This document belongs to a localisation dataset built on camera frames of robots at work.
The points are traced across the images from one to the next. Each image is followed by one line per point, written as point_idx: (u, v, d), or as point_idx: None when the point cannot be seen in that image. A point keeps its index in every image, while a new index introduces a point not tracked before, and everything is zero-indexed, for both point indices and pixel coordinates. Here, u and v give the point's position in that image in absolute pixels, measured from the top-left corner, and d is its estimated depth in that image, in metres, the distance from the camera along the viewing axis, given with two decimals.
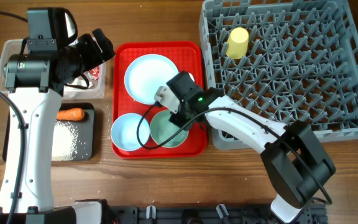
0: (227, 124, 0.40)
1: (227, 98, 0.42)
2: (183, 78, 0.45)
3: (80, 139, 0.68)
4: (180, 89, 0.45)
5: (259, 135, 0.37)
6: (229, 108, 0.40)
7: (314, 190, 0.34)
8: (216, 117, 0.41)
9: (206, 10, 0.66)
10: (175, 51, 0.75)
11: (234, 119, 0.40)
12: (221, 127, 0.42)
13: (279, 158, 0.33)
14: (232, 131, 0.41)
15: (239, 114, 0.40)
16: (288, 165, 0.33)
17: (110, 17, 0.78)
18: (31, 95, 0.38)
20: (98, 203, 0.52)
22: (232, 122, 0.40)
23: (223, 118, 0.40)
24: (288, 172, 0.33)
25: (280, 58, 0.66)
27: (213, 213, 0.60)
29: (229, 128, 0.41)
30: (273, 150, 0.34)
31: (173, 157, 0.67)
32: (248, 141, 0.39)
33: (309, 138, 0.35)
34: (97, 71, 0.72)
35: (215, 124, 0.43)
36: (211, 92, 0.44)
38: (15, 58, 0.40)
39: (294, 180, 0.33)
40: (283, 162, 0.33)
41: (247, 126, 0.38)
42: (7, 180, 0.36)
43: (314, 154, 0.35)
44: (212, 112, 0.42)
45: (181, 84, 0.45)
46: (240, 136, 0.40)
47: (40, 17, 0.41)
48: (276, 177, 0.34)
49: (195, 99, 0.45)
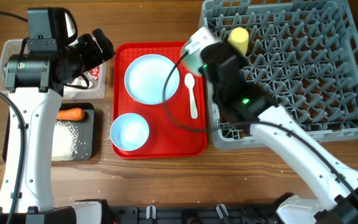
0: (285, 151, 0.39)
1: (286, 116, 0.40)
2: (230, 66, 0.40)
3: (80, 139, 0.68)
4: (220, 75, 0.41)
5: (328, 182, 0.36)
6: (290, 132, 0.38)
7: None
8: (273, 137, 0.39)
9: (206, 10, 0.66)
10: (175, 51, 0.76)
11: (296, 146, 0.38)
12: (273, 145, 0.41)
13: (352, 216, 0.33)
14: (288, 158, 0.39)
15: (301, 142, 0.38)
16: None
17: (110, 17, 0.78)
18: (30, 95, 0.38)
20: (98, 203, 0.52)
22: (294, 149, 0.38)
23: (282, 141, 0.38)
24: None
25: (280, 57, 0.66)
27: (213, 213, 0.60)
29: (286, 154, 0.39)
30: (344, 206, 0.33)
31: (174, 157, 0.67)
32: (307, 177, 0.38)
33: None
34: (97, 71, 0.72)
35: (266, 139, 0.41)
36: (255, 94, 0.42)
38: (15, 58, 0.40)
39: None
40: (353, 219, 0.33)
41: (313, 163, 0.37)
42: (7, 180, 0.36)
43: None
44: (266, 128, 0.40)
45: (225, 72, 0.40)
46: (298, 166, 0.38)
47: (39, 17, 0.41)
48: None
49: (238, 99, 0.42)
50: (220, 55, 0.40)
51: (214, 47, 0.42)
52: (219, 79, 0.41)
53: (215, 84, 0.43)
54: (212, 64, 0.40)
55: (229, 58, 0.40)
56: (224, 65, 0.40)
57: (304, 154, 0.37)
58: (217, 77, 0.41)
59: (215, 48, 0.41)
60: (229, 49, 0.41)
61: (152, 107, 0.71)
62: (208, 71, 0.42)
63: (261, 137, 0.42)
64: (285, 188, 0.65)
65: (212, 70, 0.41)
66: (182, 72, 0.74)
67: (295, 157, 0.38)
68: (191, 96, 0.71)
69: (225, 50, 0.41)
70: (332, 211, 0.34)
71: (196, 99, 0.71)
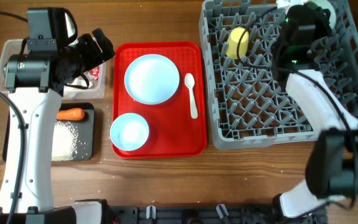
0: (304, 96, 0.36)
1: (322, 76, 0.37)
2: (306, 28, 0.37)
3: (80, 139, 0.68)
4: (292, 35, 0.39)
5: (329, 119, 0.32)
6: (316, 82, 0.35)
7: (344, 192, 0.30)
8: (300, 84, 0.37)
9: (206, 10, 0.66)
10: (175, 52, 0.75)
11: (316, 93, 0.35)
12: (297, 97, 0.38)
13: (336, 142, 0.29)
14: (305, 104, 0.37)
15: (323, 93, 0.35)
16: (340, 152, 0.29)
17: (110, 17, 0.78)
18: (30, 95, 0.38)
20: (98, 202, 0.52)
22: (312, 96, 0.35)
23: (305, 88, 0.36)
24: (332, 160, 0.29)
25: None
27: (213, 213, 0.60)
29: (304, 99, 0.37)
30: (334, 132, 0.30)
31: (173, 157, 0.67)
32: (315, 119, 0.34)
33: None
34: (97, 71, 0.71)
35: (295, 92, 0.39)
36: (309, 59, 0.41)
38: (15, 58, 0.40)
39: (332, 168, 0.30)
40: (337, 148, 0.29)
41: (324, 104, 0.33)
42: (7, 180, 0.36)
43: None
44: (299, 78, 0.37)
45: (302, 30, 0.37)
46: (309, 111, 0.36)
47: (40, 18, 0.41)
48: (319, 157, 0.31)
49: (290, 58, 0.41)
50: (305, 17, 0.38)
51: (302, 9, 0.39)
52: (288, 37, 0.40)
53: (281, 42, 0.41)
54: (293, 22, 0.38)
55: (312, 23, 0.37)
56: (300, 28, 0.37)
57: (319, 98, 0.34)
58: (288, 33, 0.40)
59: (304, 10, 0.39)
60: (317, 16, 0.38)
61: (152, 107, 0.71)
62: (287, 27, 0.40)
63: (290, 93, 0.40)
64: (285, 188, 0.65)
65: (290, 26, 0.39)
66: (182, 72, 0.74)
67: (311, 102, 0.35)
68: (191, 96, 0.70)
69: (314, 14, 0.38)
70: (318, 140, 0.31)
71: (196, 99, 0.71)
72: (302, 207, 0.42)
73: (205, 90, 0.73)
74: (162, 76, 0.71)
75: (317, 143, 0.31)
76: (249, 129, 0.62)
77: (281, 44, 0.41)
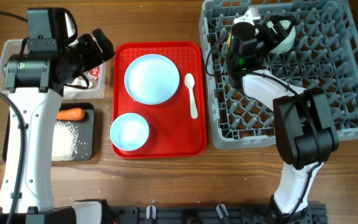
0: (258, 88, 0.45)
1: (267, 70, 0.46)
2: (250, 45, 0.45)
3: (80, 139, 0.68)
4: (241, 50, 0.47)
5: (279, 93, 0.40)
6: (264, 74, 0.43)
7: (312, 155, 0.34)
8: (252, 81, 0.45)
9: (206, 10, 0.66)
10: (175, 52, 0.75)
11: (266, 81, 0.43)
12: (257, 94, 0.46)
13: (288, 107, 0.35)
14: (260, 93, 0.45)
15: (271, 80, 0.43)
16: (293, 114, 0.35)
17: (110, 17, 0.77)
18: (31, 96, 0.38)
20: (98, 203, 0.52)
22: (263, 84, 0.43)
23: (257, 83, 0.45)
24: (291, 122, 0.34)
25: (280, 58, 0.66)
27: (213, 213, 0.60)
29: (258, 90, 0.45)
30: (284, 99, 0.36)
31: (173, 157, 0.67)
32: (270, 101, 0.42)
33: (324, 105, 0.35)
34: (97, 71, 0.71)
35: (253, 90, 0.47)
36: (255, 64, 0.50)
38: (15, 58, 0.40)
39: (294, 131, 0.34)
40: (290, 112, 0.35)
41: (273, 86, 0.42)
42: (7, 180, 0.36)
43: (324, 121, 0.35)
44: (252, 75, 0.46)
45: (248, 48, 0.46)
46: (264, 97, 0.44)
47: (40, 17, 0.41)
48: (281, 125, 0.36)
49: (240, 68, 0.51)
50: (247, 34, 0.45)
51: (245, 25, 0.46)
52: (237, 50, 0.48)
53: (233, 53, 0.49)
54: (237, 38, 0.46)
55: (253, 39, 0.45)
56: (245, 43, 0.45)
57: (268, 83, 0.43)
58: (237, 48, 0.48)
59: (247, 25, 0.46)
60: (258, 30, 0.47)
61: (152, 107, 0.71)
62: (235, 43, 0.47)
63: (251, 93, 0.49)
64: None
65: (235, 42, 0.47)
66: (182, 72, 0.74)
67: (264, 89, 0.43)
68: (191, 96, 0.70)
69: (253, 31, 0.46)
70: (275, 111, 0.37)
71: (196, 99, 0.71)
72: (296, 193, 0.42)
73: (205, 89, 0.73)
74: (155, 74, 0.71)
75: (276, 115, 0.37)
76: (249, 129, 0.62)
77: (234, 57, 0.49)
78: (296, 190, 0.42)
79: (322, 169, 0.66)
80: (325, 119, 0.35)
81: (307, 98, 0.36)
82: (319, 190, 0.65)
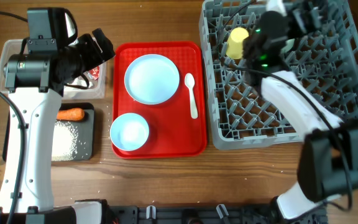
0: (280, 97, 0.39)
1: (293, 76, 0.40)
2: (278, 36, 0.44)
3: (80, 139, 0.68)
4: (266, 42, 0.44)
5: (311, 118, 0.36)
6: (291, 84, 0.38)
7: (339, 193, 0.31)
8: (274, 88, 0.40)
9: (206, 10, 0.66)
10: (175, 52, 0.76)
11: (293, 95, 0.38)
12: (276, 100, 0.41)
13: (319, 142, 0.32)
14: (282, 104, 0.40)
15: (299, 94, 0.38)
16: (324, 150, 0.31)
17: (110, 17, 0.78)
18: (31, 95, 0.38)
20: (97, 203, 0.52)
22: (288, 98, 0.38)
23: (280, 92, 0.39)
24: (322, 162, 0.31)
25: None
27: (213, 213, 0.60)
29: (281, 101, 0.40)
30: (316, 133, 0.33)
31: (173, 157, 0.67)
32: (296, 120, 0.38)
33: None
34: (97, 71, 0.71)
35: (271, 95, 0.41)
36: (279, 63, 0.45)
38: (15, 58, 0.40)
39: (324, 170, 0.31)
40: (322, 149, 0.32)
41: (301, 105, 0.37)
42: (7, 180, 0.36)
43: (357, 160, 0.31)
44: (272, 80, 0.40)
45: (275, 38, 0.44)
46: (286, 110, 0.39)
47: (39, 17, 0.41)
48: (310, 160, 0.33)
49: (259, 65, 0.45)
50: (275, 25, 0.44)
51: (273, 17, 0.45)
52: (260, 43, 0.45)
53: (254, 47, 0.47)
54: (264, 33, 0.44)
55: (283, 36, 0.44)
56: (272, 40, 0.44)
57: (296, 99, 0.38)
58: (261, 42, 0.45)
59: (275, 18, 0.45)
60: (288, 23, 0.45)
61: (152, 107, 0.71)
62: (261, 33, 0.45)
63: (268, 96, 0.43)
64: (284, 187, 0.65)
65: (261, 38, 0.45)
66: (182, 72, 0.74)
67: (290, 103, 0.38)
68: (191, 96, 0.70)
69: (282, 23, 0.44)
70: (306, 144, 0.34)
71: (196, 99, 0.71)
72: (302, 206, 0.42)
73: (205, 89, 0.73)
74: (155, 74, 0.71)
75: (305, 147, 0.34)
76: (249, 129, 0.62)
77: (255, 50, 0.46)
78: (304, 206, 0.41)
79: None
80: None
81: (339, 131, 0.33)
82: None
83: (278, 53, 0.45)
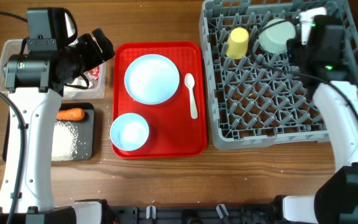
0: (332, 110, 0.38)
1: (354, 91, 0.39)
2: (327, 34, 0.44)
3: (80, 139, 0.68)
4: (324, 43, 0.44)
5: (357, 150, 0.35)
6: (348, 101, 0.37)
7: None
8: (330, 98, 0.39)
9: (206, 10, 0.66)
10: (175, 52, 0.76)
11: (346, 114, 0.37)
12: (325, 111, 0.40)
13: (357, 181, 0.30)
14: (330, 121, 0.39)
15: (353, 116, 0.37)
16: None
17: (110, 17, 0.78)
18: (30, 95, 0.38)
20: (98, 203, 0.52)
22: (342, 116, 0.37)
23: (336, 106, 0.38)
24: (353, 198, 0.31)
25: (280, 58, 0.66)
27: (213, 213, 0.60)
29: (332, 116, 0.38)
30: (357, 170, 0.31)
31: (173, 157, 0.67)
32: (337, 143, 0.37)
33: None
34: (97, 71, 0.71)
35: (321, 102, 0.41)
36: (342, 69, 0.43)
38: (15, 58, 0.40)
39: (350, 206, 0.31)
40: (356, 188, 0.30)
41: (353, 130, 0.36)
42: (7, 180, 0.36)
43: None
44: (330, 91, 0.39)
45: (327, 40, 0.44)
46: (332, 127, 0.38)
47: (39, 17, 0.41)
48: (337, 191, 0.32)
49: (324, 66, 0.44)
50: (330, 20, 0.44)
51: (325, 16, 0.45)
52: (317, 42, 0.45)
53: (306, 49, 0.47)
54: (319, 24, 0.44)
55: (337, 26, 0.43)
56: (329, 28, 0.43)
57: (349, 121, 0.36)
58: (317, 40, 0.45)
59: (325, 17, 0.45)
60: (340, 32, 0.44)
61: (152, 107, 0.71)
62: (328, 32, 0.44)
63: (317, 102, 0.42)
64: (284, 187, 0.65)
65: (316, 30, 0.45)
66: (182, 72, 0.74)
67: (341, 125, 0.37)
68: (191, 96, 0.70)
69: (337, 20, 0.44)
70: (339, 172, 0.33)
71: (196, 99, 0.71)
72: (303, 216, 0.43)
73: (205, 89, 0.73)
74: (156, 74, 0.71)
75: (336, 175, 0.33)
76: (249, 129, 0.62)
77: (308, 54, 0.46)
78: (304, 216, 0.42)
79: (322, 169, 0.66)
80: None
81: None
82: None
83: (333, 60, 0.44)
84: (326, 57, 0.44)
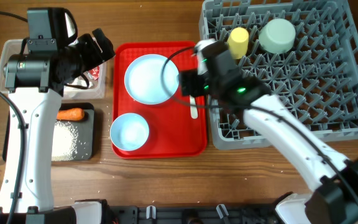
0: (271, 133, 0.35)
1: (277, 101, 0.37)
2: (226, 55, 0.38)
3: (80, 139, 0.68)
4: (219, 67, 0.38)
5: (314, 163, 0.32)
6: (281, 117, 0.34)
7: None
8: (262, 122, 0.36)
9: (206, 10, 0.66)
10: (175, 52, 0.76)
11: (284, 130, 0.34)
12: (265, 134, 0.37)
13: (334, 196, 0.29)
14: (275, 140, 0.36)
15: (293, 129, 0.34)
16: (340, 203, 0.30)
17: (110, 17, 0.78)
18: (30, 96, 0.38)
20: (98, 203, 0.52)
22: (282, 134, 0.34)
23: (271, 127, 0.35)
24: (340, 211, 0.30)
25: (280, 57, 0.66)
27: (213, 213, 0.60)
29: (273, 137, 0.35)
30: (328, 186, 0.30)
31: (173, 157, 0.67)
32: (293, 160, 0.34)
33: None
34: (97, 71, 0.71)
35: (257, 126, 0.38)
36: (254, 84, 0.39)
38: (15, 58, 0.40)
39: (342, 218, 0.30)
40: (336, 200, 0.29)
41: (301, 145, 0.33)
42: (7, 180, 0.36)
43: None
44: (258, 113, 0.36)
45: (223, 62, 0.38)
46: (281, 147, 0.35)
47: (39, 17, 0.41)
48: (322, 210, 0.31)
49: (234, 89, 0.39)
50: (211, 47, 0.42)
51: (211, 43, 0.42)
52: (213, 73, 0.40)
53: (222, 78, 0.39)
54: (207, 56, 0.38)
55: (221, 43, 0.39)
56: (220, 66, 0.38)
57: (291, 136, 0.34)
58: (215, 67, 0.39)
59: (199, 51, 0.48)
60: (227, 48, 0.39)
61: (152, 107, 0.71)
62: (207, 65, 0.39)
63: (253, 126, 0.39)
64: (285, 188, 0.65)
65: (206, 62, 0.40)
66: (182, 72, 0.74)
67: (287, 144, 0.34)
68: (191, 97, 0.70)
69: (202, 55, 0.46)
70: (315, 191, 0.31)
71: (196, 99, 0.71)
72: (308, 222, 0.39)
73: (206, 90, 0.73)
74: (156, 74, 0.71)
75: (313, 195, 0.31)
76: (249, 129, 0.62)
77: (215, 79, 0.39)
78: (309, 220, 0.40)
79: None
80: None
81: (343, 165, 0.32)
82: None
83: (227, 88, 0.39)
84: (236, 81, 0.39)
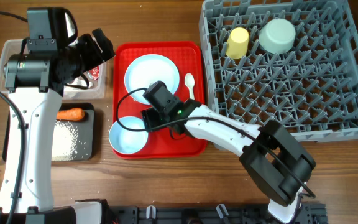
0: (206, 132, 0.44)
1: (205, 107, 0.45)
2: (160, 90, 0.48)
3: (80, 139, 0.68)
4: (158, 101, 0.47)
5: (237, 140, 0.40)
6: (207, 117, 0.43)
7: (297, 186, 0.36)
8: (196, 127, 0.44)
9: (206, 10, 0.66)
10: (175, 51, 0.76)
11: (212, 126, 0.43)
12: (205, 136, 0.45)
13: (255, 160, 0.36)
14: (210, 137, 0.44)
15: (217, 122, 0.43)
16: (265, 165, 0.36)
17: (110, 17, 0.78)
18: (31, 96, 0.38)
20: (98, 203, 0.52)
22: (211, 129, 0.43)
23: (203, 127, 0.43)
24: (271, 173, 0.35)
25: (280, 58, 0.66)
27: (213, 213, 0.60)
29: (208, 135, 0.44)
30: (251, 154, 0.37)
31: (174, 157, 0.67)
32: (226, 147, 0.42)
33: (287, 137, 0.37)
34: (97, 71, 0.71)
35: (199, 133, 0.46)
36: (188, 104, 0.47)
38: (15, 58, 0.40)
39: (275, 180, 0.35)
40: (260, 165, 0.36)
41: (224, 132, 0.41)
42: (7, 180, 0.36)
43: (293, 151, 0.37)
44: (192, 122, 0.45)
45: (159, 96, 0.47)
46: (216, 140, 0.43)
47: (40, 17, 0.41)
48: (258, 178, 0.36)
49: (174, 112, 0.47)
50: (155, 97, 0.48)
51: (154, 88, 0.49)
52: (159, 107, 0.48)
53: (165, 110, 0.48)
54: (149, 95, 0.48)
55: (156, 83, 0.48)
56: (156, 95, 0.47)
57: (217, 127, 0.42)
58: (156, 102, 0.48)
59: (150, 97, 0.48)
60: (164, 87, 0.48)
61: None
62: (151, 102, 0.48)
63: (197, 135, 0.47)
64: None
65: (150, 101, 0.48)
66: (182, 72, 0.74)
67: (215, 134, 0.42)
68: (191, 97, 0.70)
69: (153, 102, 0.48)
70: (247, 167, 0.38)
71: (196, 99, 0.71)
72: None
73: (205, 90, 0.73)
74: (156, 74, 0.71)
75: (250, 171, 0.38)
76: None
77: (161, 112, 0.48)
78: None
79: (322, 169, 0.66)
80: (294, 150, 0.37)
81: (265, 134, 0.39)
82: (319, 190, 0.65)
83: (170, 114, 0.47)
84: (175, 107, 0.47)
